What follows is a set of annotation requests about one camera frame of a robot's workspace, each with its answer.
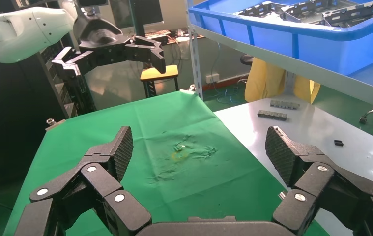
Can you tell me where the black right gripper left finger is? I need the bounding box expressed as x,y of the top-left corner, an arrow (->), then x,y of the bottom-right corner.
13,126 -> 153,236

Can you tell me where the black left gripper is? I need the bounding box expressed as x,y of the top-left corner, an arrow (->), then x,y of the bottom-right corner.
51,14 -> 167,82

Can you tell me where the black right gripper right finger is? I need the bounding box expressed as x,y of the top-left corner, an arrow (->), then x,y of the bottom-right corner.
265,126 -> 373,236

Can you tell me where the grey metal connector strip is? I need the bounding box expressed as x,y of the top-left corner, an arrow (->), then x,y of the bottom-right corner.
257,110 -> 288,121
269,100 -> 301,111

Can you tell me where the yellow stool with black legs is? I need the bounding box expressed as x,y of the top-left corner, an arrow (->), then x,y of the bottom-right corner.
140,64 -> 180,98

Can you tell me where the black equipment rack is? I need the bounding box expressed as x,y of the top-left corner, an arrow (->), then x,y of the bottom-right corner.
36,32 -> 97,118

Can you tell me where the dark computer monitor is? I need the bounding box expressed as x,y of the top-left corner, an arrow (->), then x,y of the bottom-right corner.
110,0 -> 165,30

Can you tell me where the cluttered wooden desk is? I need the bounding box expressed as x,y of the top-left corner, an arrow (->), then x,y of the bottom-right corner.
145,29 -> 206,45

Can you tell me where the green table cloth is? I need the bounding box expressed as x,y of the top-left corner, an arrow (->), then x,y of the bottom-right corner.
3,90 -> 330,236

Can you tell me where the yellow plastic bag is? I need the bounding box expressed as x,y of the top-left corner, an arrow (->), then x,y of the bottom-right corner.
244,58 -> 321,104

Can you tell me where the perforated white rack upright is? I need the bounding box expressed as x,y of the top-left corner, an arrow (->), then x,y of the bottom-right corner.
186,0 -> 204,100

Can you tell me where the black round stool seat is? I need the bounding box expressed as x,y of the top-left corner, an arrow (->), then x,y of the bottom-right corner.
240,54 -> 255,66

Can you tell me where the blue plastic bin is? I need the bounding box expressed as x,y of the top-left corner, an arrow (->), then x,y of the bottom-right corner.
188,0 -> 373,76

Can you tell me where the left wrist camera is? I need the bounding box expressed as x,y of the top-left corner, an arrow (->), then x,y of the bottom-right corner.
75,0 -> 110,9

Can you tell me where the blue cable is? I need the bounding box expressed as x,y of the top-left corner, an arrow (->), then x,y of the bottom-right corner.
205,86 -> 249,105

